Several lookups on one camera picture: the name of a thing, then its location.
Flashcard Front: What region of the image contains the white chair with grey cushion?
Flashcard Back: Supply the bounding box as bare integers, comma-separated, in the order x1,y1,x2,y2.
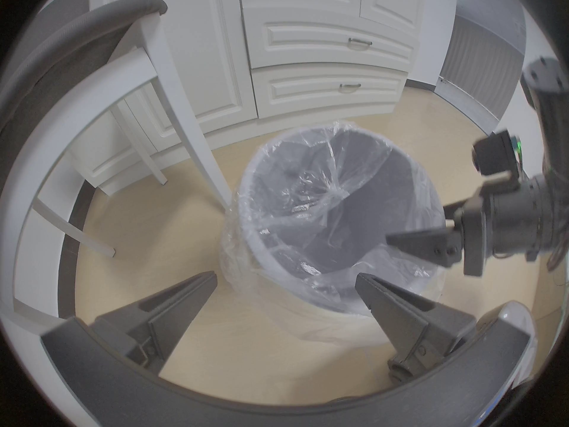
0,0,235,330

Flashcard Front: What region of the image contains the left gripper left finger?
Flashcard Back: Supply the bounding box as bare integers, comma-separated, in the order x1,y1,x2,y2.
91,270,218,375

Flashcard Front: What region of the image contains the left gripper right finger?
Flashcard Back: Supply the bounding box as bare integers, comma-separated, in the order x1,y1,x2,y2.
355,273,477,384

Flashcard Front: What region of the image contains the white wardrobe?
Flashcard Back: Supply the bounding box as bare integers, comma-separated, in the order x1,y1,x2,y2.
73,0,459,197

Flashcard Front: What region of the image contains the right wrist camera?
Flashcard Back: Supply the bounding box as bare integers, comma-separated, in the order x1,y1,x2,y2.
471,129,525,195

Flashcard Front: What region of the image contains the clear plastic bag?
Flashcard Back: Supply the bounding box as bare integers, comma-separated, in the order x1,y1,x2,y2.
219,120,446,342

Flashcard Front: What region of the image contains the white trash bin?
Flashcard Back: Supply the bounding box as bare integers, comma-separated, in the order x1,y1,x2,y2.
235,126,444,320

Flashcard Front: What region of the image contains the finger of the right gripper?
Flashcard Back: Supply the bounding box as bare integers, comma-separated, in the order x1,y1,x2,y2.
442,196,475,229
385,226,466,269

